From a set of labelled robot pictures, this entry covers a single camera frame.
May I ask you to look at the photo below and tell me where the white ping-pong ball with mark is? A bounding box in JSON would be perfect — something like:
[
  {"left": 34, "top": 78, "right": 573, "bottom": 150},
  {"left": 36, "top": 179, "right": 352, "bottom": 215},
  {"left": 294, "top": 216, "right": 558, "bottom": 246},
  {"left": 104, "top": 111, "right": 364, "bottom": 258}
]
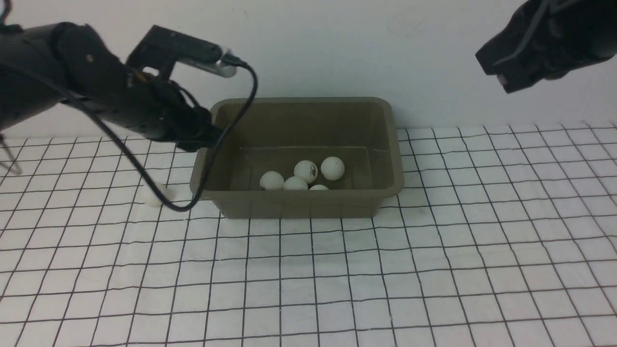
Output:
[{"left": 259, "top": 171, "right": 286, "bottom": 191}]

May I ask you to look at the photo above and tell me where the olive plastic bin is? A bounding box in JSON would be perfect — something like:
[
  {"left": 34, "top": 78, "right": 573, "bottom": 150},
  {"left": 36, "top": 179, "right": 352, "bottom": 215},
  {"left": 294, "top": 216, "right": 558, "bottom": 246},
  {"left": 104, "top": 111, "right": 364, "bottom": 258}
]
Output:
[{"left": 199, "top": 97, "right": 404, "bottom": 219}]

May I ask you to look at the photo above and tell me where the white ping-pong ball with logo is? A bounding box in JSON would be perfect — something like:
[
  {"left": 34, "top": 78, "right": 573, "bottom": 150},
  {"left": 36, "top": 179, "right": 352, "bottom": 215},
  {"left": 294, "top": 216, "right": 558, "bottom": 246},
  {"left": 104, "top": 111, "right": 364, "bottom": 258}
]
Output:
[{"left": 294, "top": 160, "right": 319, "bottom": 186}]

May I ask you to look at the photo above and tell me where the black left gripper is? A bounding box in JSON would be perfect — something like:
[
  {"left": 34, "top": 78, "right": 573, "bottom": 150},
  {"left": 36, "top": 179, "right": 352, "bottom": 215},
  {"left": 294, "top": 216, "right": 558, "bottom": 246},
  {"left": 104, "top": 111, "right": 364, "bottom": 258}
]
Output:
[{"left": 91, "top": 69, "right": 223, "bottom": 152}]

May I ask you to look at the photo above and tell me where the black camera cable left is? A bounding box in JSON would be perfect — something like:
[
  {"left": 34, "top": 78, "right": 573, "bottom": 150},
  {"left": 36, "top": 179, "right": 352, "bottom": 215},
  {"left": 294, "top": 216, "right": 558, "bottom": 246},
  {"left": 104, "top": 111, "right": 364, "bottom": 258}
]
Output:
[{"left": 0, "top": 54, "right": 259, "bottom": 213}]

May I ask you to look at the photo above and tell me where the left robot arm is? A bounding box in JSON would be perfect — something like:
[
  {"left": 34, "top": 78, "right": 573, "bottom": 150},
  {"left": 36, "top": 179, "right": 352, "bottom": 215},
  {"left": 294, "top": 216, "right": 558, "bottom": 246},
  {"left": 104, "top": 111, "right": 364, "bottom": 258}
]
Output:
[{"left": 1, "top": 22, "right": 223, "bottom": 152}]

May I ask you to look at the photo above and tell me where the white grid tablecloth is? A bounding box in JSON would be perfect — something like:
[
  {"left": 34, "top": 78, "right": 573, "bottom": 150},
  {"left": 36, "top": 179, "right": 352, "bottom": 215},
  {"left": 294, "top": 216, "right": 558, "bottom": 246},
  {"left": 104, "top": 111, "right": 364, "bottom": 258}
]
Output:
[{"left": 0, "top": 124, "right": 617, "bottom": 347}]

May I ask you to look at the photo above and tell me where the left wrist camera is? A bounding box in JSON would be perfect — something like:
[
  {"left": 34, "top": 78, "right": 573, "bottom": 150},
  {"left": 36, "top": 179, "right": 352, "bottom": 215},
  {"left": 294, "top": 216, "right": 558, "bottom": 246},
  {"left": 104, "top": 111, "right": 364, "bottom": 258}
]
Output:
[{"left": 126, "top": 26, "right": 237, "bottom": 81}]

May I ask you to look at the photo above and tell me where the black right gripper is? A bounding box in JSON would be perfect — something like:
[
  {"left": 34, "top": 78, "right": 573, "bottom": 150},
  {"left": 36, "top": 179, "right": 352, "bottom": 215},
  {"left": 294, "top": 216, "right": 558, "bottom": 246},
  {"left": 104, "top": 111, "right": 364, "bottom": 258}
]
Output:
[{"left": 475, "top": 0, "right": 617, "bottom": 93}]

